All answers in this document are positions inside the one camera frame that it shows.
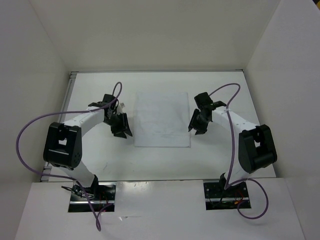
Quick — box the aluminium table frame rail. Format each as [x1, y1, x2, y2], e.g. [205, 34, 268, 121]
[39, 69, 245, 182]

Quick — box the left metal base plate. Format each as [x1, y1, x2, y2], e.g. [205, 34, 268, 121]
[62, 183, 116, 213]

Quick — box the white skirt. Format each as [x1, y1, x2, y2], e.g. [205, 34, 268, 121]
[133, 92, 191, 148]

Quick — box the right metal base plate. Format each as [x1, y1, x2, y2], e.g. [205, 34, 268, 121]
[203, 180, 251, 211]

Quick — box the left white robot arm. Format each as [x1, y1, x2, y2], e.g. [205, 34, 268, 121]
[43, 94, 133, 200]

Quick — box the purple cable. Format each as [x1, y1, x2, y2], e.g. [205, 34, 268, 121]
[16, 81, 123, 232]
[208, 83, 270, 220]

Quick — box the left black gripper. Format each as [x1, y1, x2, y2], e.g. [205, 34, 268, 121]
[104, 112, 132, 139]

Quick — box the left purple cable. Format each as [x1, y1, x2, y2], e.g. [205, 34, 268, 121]
[16, 81, 123, 232]

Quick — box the metal base plate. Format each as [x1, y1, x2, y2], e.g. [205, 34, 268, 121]
[203, 180, 251, 211]
[62, 183, 116, 213]

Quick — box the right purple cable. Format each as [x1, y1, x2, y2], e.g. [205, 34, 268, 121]
[208, 83, 270, 220]

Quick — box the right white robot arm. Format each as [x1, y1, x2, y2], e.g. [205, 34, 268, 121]
[188, 92, 278, 197]

